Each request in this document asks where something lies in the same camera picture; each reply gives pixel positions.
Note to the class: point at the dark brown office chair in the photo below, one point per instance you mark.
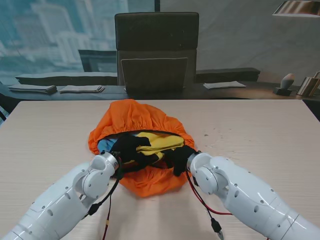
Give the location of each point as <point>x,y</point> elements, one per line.
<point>155,32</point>

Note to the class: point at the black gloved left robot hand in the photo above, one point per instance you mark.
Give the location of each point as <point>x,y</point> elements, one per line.
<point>128,150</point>

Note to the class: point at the thick grey paper stack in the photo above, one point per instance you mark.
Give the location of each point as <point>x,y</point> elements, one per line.
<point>32,88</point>

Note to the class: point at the long dark slab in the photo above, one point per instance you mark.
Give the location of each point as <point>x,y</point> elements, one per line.
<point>225,74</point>

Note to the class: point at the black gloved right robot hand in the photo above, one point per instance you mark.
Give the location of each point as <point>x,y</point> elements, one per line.
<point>181,157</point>

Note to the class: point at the orange rain cover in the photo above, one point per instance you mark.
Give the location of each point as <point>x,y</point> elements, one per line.
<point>135,115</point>

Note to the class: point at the long grey slab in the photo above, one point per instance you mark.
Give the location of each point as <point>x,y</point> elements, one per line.
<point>62,78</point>

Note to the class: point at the white paper sheets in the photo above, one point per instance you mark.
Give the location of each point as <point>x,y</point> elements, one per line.
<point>222,85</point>

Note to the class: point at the egg-shaped ornament on base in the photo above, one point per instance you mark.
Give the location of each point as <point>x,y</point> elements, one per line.
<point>287,80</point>

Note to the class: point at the copper lamp shade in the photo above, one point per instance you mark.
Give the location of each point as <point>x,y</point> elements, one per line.
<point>300,8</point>

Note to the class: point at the thin grey paper stack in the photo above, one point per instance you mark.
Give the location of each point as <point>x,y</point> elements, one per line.
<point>82,88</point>

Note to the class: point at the dark background desk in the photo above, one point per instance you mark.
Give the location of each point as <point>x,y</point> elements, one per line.
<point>250,93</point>

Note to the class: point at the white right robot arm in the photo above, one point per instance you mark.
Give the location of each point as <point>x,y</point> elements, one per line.
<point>250,185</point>

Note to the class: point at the row of tan books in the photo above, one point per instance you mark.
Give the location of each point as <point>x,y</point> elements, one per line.
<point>308,86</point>

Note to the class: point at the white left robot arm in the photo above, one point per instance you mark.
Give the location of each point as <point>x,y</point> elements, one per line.
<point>62,200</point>

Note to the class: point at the blue yellow black backpack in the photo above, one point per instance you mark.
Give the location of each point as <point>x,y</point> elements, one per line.
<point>160,142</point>

